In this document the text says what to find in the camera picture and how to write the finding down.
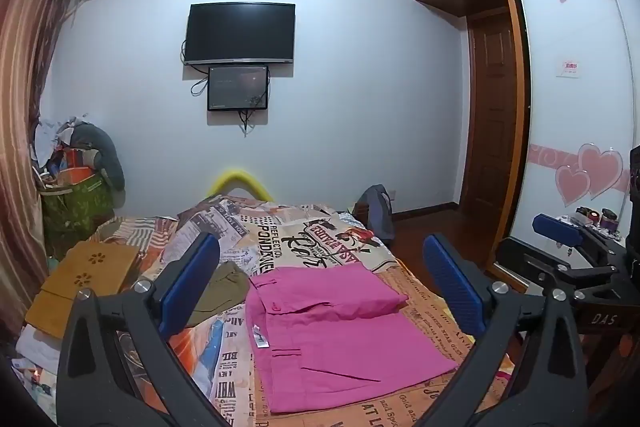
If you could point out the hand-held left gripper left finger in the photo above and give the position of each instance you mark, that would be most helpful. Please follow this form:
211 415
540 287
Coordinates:
192 277

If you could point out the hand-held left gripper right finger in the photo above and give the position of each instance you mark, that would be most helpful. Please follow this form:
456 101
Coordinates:
452 287

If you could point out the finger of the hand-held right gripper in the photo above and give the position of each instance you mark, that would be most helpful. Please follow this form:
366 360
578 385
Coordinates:
555 229
525 257

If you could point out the pink pants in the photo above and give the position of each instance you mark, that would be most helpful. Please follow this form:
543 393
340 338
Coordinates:
340 332

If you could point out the olive green pants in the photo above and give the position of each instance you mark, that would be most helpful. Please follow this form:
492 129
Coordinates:
225 287

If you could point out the small red lidded jar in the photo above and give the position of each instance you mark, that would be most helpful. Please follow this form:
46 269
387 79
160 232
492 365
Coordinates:
585 213

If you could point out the small dark jar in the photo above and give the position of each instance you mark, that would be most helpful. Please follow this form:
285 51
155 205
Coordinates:
608 219

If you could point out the grey backpack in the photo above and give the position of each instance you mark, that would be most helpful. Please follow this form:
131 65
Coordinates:
375 212

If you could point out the yellow foam headboard guard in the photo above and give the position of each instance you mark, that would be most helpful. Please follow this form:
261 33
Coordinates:
240 179

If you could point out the printed newspaper pattern blanket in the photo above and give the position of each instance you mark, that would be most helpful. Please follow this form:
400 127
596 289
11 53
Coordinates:
300 237

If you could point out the wooden lap board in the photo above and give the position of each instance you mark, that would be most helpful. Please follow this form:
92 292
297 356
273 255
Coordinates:
75 272

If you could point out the green patterned bag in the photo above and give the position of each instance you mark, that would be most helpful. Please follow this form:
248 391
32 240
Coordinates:
75 212

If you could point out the brown wooden door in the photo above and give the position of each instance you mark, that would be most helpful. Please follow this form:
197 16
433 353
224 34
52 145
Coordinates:
492 107

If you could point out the grey plush toy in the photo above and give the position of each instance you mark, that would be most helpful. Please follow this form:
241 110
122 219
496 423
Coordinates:
107 157

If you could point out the red and white door sticker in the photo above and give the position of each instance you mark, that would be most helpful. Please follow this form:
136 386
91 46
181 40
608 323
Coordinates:
570 68

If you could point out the orange box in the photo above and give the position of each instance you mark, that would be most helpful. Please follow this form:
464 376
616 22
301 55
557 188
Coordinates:
75 164

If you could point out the white cloth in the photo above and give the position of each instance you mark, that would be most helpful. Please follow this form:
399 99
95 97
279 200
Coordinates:
37 347

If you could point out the brown striped curtain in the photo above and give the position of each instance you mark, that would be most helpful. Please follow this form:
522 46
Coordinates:
25 107

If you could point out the small black wall monitor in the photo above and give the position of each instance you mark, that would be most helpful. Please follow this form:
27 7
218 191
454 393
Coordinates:
237 87

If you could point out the black wall television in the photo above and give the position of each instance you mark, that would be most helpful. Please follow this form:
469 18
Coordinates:
240 32

